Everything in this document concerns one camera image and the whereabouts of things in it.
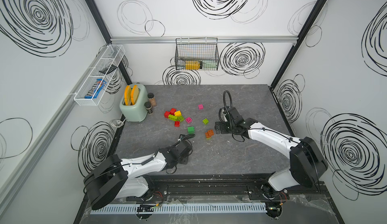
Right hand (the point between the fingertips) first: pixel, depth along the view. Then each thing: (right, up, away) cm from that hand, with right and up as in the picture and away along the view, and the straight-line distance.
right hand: (223, 126), depth 88 cm
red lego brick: (-33, +7, +14) cm, 36 cm away
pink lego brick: (-12, +10, +19) cm, 25 cm away
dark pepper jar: (-47, +11, +10) cm, 49 cm away
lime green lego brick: (-9, +1, +11) cm, 15 cm away
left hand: (-22, -17, -2) cm, 28 cm away
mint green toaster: (-52, +8, +5) cm, 53 cm away
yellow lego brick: (-28, +6, +14) cm, 32 cm away
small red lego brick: (-29, 0, +10) cm, 30 cm away
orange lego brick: (-8, -5, +1) cm, 9 cm away
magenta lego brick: (-21, +2, +11) cm, 24 cm away
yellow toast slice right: (-53, +20, +1) cm, 56 cm away
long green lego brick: (-31, +3, +12) cm, 33 cm away
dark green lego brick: (-19, -4, +6) cm, 20 cm away
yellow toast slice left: (-56, +18, -1) cm, 59 cm away
